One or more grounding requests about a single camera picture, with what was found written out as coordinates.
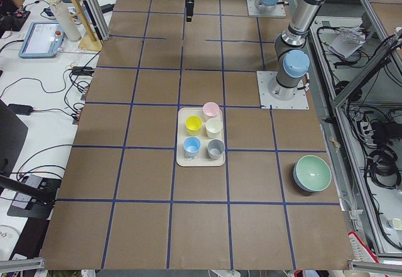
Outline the pink plastic cup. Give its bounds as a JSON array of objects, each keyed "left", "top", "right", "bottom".
[{"left": 202, "top": 102, "right": 220, "bottom": 121}]

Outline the yellow plastic cup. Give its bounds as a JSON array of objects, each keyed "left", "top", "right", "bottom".
[{"left": 185, "top": 116, "right": 202, "bottom": 136}]

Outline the pale green plastic cup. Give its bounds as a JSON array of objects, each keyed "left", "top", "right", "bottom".
[{"left": 205, "top": 118, "right": 222, "bottom": 138}]

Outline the blue plastic cup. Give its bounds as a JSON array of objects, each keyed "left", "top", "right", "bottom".
[{"left": 183, "top": 136, "right": 201, "bottom": 158}]

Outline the grey plastic cup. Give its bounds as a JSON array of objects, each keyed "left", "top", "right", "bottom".
[{"left": 207, "top": 139, "right": 225, "bottom": 160}]

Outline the wooden stand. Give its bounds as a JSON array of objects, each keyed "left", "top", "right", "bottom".
[{"left": 71, "top": 0, "right": 102, "bottom": 52}]

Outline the white cylinder bottle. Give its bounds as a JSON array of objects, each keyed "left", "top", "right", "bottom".
[{"left": 48, "top": 0, "right": 81, "bottom": 42}]

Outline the cream plastic tray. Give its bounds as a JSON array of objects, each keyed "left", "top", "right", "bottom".
[{"left": 176, "top": 107, "right": 225, "bottom": 167}]

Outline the blue teach pendant tablet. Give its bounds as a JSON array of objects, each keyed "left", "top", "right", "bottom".
[{"left": 18, "top": 22, "right": 65, "bottom": 59}]

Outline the black power adapter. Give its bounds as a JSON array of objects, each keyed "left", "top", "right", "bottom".
[{"left": 8, "top": 104, "right": 34, "bottom": 116}]

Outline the green ceramic bowl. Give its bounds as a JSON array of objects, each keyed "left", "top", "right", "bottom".
[{"left": 293, "top": 155, "right": 332, "bottom": 192}]

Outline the black monitor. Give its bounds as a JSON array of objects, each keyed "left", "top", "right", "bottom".
[{"left": 0, "top": 101, "right": 28, "bottom": 177}]

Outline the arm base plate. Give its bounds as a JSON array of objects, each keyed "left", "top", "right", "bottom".
[
  {"left": 246, "top": 0, "right": 286, "bottom": 18},
  {"left": 256, "top": 71, "right": 309, "bottom": 110}
]

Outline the aluminium frame post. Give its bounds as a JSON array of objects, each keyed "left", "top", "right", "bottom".
[{"left": 83, "top": 0, "right": 110, "bottom": 41}]

